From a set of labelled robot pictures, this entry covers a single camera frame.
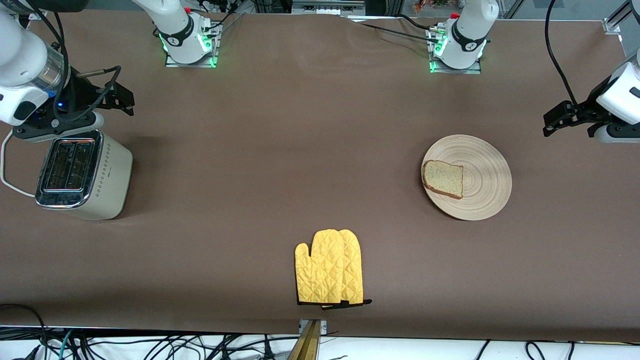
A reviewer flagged brass coloured metal profile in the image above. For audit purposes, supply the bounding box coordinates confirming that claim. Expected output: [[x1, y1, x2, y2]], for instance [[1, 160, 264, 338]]
[[287, 320, 327, 360]]

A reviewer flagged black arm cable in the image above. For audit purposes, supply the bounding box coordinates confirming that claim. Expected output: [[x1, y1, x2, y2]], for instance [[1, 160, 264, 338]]
[[544, 0, 608, 123], [15, 0, 123, 123]]

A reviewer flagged white toaster power cable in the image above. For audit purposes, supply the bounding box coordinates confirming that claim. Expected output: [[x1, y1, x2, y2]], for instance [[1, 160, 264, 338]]
[[0, 130, 37, 198]]

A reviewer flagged round wooden plate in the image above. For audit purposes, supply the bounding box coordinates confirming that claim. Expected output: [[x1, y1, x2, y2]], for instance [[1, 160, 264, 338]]
[[421, 134, 513, 221]]

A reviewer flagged teal cable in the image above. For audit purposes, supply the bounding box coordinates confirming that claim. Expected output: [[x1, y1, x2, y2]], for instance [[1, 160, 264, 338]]
[[57, 329, 76, 360]]

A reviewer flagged yellow quilted oven mitt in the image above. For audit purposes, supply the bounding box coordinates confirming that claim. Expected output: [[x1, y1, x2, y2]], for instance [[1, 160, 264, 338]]
[[320, 229, 373, 310], [294, 229, 351, 305]]

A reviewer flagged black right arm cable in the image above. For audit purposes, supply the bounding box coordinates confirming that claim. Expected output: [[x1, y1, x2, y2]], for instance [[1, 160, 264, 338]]
[[15, 0, 123, 123]]

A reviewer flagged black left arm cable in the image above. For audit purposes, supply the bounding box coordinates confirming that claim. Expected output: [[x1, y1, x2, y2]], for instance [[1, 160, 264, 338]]
[[544, 0, 608, 123]]

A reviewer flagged slice of bread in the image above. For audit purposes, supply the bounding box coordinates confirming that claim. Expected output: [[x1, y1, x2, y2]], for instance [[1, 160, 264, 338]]
[[421, 160, 464, 200]]

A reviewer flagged black cable on table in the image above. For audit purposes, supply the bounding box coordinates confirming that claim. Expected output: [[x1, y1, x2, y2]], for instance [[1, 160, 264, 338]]
[[350, 14, 447, 41]]

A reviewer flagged black looped cable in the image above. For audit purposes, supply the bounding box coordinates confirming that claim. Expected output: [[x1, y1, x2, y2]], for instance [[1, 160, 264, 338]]
[[0, 303, 49, 360]]

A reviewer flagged cream and chrome toaster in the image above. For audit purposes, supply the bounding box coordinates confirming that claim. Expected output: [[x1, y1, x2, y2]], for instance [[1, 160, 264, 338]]
[[35, 129, 134, 221]]

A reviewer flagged grey metal equipment box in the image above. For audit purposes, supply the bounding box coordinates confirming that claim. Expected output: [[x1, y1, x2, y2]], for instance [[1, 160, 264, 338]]
[[291, 0, 366, 16]]

